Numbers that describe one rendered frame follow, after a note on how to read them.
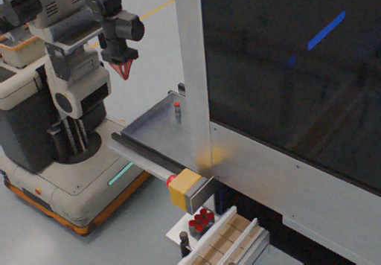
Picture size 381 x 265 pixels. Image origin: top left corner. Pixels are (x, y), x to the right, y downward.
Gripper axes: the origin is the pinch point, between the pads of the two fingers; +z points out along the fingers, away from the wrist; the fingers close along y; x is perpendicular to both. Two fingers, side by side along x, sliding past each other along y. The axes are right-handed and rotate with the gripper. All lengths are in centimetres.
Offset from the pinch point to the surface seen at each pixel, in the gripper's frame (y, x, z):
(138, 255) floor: -25, -1, 108
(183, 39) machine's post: 39.2, -12.9, -27.4
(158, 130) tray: 5.3, 3.8, 21.7
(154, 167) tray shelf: 15.6, -9.8, 22.6
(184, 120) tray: 9.3, 12.4, 21.9
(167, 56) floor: -134, 146, 101
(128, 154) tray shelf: 4.6, -10.1, 21.9
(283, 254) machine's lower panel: 62, -13, 26
